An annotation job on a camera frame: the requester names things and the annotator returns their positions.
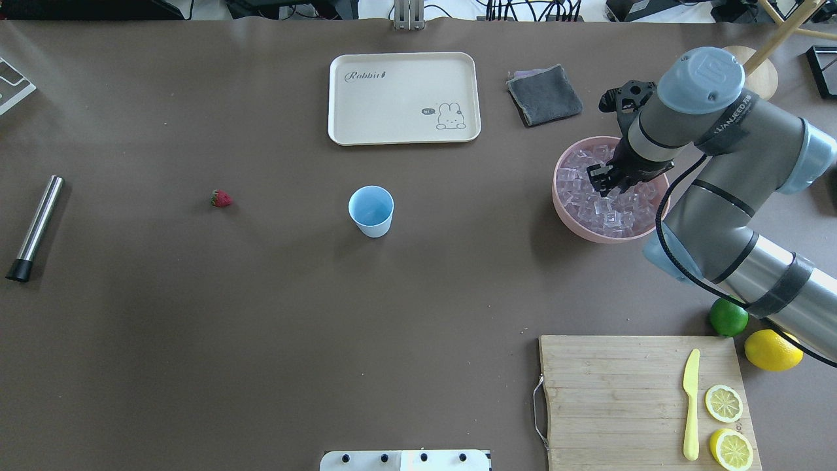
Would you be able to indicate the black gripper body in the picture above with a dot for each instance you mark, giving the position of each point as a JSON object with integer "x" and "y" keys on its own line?
{"x": 633, "y": 168}

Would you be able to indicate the red strawberry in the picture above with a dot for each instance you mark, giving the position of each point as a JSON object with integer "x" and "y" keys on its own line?
{"x": 220, "y": 198}

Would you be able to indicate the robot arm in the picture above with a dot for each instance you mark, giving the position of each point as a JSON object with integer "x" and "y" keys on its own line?
{"x": 751, "y": 149}

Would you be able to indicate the clear ice cubes pile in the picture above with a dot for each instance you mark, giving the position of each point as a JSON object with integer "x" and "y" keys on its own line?
{"x": 605, "y": 212}

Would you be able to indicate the wooden cup rack stand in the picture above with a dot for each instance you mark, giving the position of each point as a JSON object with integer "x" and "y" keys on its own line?
{"x": 761, "y": 74}

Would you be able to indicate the light blue cup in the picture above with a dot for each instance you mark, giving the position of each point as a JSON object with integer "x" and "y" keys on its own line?
{"x": 371, "y": 209}

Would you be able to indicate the pink bowl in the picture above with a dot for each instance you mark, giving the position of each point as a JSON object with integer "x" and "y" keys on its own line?
{"x": 588, "y": 232}

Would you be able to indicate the grey folded cloth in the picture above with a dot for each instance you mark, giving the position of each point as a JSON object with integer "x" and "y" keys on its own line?
{"x": 544, "y": 95}

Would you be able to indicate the green lime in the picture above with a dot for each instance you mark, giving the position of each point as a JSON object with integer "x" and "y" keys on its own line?
{"x": 727, "y": 319}

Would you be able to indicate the yellow plastic knife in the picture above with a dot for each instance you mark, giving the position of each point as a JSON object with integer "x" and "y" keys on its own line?
{"x": 690, "y": 447}

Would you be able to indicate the whole yellow lemon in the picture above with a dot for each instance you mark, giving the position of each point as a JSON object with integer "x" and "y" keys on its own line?
{"x": 767, "y": 350}

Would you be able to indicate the wooden cutting board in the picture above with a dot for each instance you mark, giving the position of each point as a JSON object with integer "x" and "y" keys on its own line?
{"x": 616, "y": 402}

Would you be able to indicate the lemon half near knife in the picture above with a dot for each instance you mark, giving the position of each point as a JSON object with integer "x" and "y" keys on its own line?
{"x": 724, "y": 403}

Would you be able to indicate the cream rabbit serving tray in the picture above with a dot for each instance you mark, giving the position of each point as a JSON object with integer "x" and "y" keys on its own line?
{"x": 403, "y": 98}

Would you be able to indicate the lemon half at edge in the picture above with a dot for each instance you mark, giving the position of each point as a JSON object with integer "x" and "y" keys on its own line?
{"x": 731, "y": 450}

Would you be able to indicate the steel muddler black tip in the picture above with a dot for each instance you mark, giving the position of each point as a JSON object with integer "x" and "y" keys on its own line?
{"x": 22, "y": 266}

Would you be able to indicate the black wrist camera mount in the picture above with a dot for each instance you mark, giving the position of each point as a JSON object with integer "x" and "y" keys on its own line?
{"x": 626, "y": 102}

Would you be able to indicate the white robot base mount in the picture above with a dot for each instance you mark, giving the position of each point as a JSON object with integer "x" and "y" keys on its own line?
{"x": 408, "y": 459}

